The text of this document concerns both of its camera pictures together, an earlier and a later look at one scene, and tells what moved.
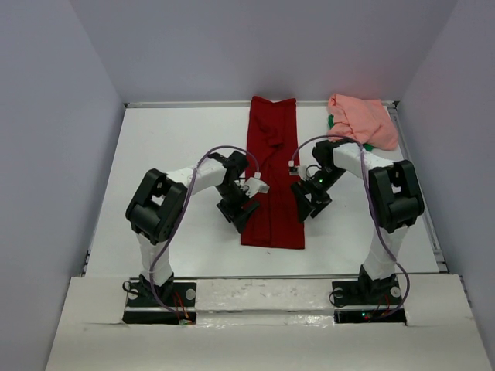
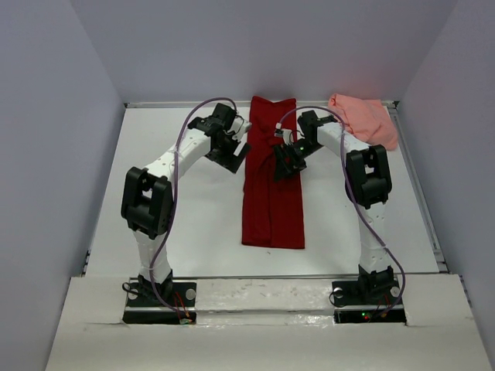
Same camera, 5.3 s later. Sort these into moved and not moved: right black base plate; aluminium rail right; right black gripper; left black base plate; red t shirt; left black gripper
Moved: right black gripper; left black gripper
Not moved: right black base plate; left black base plate; aluminium rail right; red t shirt
